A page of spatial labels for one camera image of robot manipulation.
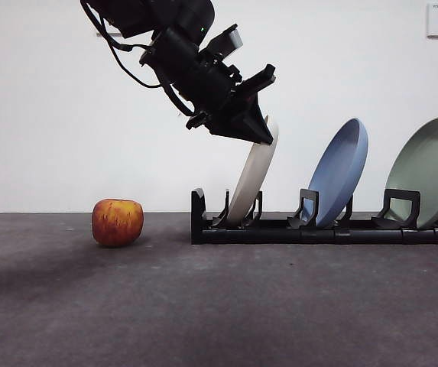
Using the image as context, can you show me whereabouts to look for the black plate rack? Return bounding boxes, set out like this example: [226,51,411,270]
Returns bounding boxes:
[190,187,438,245]

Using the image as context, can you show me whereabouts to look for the green plate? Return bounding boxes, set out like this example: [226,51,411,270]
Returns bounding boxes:
[384,116,438,229]

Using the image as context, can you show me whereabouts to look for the blue plate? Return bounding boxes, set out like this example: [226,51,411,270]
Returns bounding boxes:
[307,117,369,227]

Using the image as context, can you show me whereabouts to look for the pale yellow plate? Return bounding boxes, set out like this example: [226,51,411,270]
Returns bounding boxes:
[225,114,280,229]

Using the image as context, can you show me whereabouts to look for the red yellow apple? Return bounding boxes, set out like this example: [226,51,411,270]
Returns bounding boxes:
[91,198,144,248]

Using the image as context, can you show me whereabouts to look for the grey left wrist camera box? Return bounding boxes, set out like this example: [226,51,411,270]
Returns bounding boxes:
[218,24,244,54]

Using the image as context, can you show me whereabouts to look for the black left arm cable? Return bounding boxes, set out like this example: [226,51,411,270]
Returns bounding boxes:
[79,0,196,118]

